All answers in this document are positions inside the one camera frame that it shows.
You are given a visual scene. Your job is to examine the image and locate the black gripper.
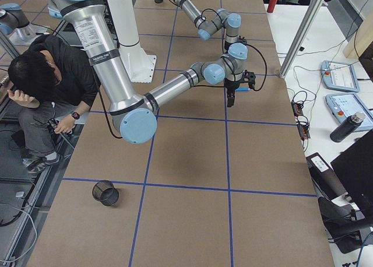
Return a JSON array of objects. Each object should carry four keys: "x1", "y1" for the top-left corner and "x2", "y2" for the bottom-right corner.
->
[{"x1": 224, "y1": 77, "x2": 242, "y2": 107}]

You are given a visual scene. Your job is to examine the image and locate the blue marker pen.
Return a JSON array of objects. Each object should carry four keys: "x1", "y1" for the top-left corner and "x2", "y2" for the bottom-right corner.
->
[{"x1": 235, "y1": 87, "x2": 250, "y2": 92}]

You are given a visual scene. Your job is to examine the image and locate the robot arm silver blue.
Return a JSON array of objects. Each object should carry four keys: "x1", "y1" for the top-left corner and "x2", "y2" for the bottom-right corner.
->
[
  {"x1": 48, "y1": 0, "x2": 248, "y2": 144},
  {"x1": 173, "y1": 0, "x2": 243, "y2": 52}
]

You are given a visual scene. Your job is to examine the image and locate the brown paper table mat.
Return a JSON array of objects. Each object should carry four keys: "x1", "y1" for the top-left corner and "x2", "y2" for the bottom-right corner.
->
[{"x1": 27, "y1": 0, "x2": 333, "y2": 266}]

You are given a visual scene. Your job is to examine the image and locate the blue teach pendant far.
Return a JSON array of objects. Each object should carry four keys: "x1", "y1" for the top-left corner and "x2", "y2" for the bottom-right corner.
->
[{"x1": 321, "y1": 60, "x2": 360, "y2": 92}]

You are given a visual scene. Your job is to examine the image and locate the blue teach pendant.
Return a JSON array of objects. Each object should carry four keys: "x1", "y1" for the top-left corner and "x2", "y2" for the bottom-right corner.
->
[
  {"x1": 325, "y1": 92, "x2": 372, "y2": 132},
  {"x1": 321, "y1": 60, "x2": 360, "y2": 92}
]

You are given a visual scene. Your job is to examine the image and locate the blue teach pendant near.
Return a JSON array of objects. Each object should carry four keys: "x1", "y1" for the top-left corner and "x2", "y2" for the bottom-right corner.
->
[{"x1": 325, "y1": 92, "x2": 372, "y2": 132}]

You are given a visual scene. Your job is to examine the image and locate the black water bottle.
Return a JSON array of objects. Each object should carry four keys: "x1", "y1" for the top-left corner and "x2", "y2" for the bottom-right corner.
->
[{"x1": 329, "y1": 112, "x2": 365, "y2": 143}]

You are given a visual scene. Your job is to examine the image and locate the black labelled box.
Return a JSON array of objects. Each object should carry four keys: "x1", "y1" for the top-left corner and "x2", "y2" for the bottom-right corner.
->
[{"x1": 306, "y1": 153, "x2": 347, "y2": 200}]

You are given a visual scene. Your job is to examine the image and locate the black mesh pen cup far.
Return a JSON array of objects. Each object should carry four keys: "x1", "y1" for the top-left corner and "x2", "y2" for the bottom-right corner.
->
[{"x1": 92, "y1": 180, "x2": 119, "y2": 206}]

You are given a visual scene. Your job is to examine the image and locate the seated person in black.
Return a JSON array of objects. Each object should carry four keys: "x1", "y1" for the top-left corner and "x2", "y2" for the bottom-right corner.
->
[{"x1": 8, "y1": 34, "x2": 98, "y2": 174}]

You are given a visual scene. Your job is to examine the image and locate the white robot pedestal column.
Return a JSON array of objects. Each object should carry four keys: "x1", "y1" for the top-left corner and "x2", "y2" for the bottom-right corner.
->
[{"x1": 107, "y1": 0, "x2": 157, "y2": 83}]

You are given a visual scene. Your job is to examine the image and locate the aluminium frame post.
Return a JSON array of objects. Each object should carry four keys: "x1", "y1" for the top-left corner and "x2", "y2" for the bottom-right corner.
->
[{"x1": 279, "y1": 0, "x2": 324, "y2": 78}]

